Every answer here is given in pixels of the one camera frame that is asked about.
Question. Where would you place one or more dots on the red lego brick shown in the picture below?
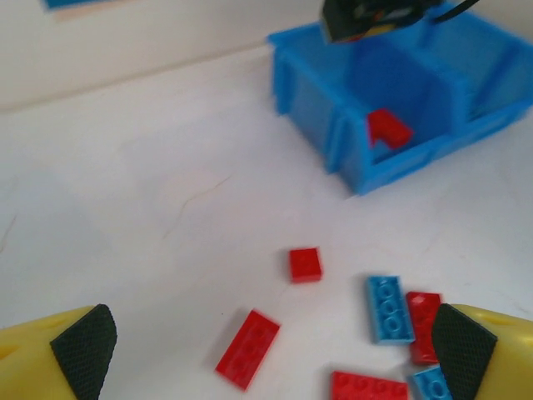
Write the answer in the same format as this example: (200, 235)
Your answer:
(366, 387)
(389, 127)
(305, 264)
(247, 348)
(420, 329)

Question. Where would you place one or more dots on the blue two-compartment plastic bin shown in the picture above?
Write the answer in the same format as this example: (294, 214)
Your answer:
(316, 96)

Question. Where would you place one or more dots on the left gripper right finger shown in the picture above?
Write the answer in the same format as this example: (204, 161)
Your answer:
(499, 362)

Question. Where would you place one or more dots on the blue lego brick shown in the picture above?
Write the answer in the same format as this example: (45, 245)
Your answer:
(389, 310)
(431, 385)

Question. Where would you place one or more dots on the blue floral wall panel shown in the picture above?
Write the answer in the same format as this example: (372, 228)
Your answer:
(71, 3)

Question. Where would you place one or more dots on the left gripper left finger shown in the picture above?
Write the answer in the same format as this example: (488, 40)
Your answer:
(33, 366)

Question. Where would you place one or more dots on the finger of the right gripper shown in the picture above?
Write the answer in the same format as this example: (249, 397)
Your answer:
(391, 14)
(341, 21)

